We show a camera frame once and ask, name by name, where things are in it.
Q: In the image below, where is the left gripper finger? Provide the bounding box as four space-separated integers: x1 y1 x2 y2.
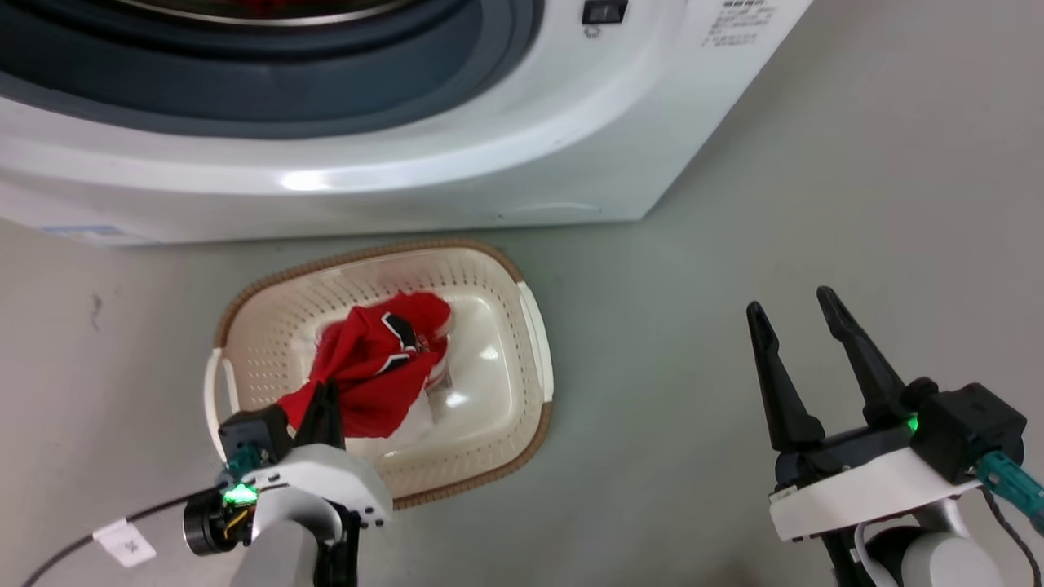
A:
326 382 347 448
295 380 329 450

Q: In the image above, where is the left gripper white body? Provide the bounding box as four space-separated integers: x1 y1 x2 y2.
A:
241 443 395 524

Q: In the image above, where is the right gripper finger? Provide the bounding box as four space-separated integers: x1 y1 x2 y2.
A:
745 301 826 454
816 285 909 430

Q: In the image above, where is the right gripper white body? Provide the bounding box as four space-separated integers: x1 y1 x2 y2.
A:
768 422 983 544

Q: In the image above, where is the red garment black white trim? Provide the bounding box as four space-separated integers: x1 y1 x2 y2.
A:
277 292 453 440

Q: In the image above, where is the white laundry basket brown rim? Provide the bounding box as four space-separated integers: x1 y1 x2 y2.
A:
203 239 555 511

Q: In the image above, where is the white front-load washing machine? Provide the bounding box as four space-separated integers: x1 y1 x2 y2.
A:
0 0 815 247

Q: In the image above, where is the grey rubber door seal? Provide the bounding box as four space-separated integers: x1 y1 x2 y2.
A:
0 0 546 139

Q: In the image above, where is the steel washer drum rim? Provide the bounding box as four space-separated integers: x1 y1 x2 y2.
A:
110 0 417 28

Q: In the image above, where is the teal plug black cable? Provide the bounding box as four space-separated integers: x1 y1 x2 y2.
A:
972 451 1044 587

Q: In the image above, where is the black cable with white tag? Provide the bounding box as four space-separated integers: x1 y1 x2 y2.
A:
21 492 223 587

